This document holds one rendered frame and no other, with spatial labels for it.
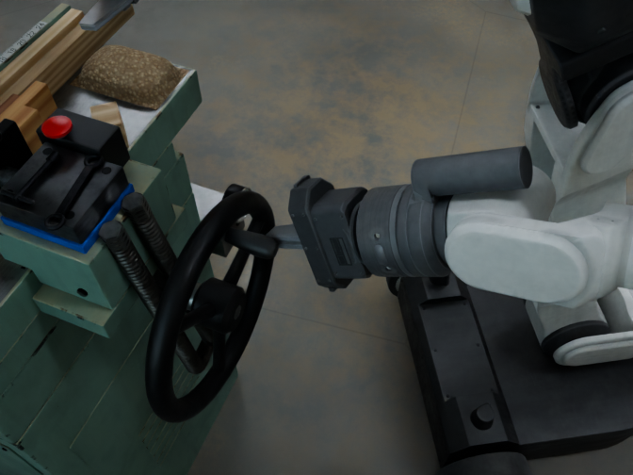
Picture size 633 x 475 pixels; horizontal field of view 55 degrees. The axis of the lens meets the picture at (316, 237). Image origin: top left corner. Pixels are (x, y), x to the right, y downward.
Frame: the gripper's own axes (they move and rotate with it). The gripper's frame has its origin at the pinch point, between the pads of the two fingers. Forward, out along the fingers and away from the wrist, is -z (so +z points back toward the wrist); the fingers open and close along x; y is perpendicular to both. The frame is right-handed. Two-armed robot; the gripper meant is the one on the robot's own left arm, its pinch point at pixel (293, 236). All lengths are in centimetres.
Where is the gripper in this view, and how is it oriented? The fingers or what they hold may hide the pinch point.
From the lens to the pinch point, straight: 66.3
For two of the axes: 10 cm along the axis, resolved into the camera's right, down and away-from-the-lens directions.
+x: -3.3, -8.6, -3.9
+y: -5.0, 5.1, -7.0
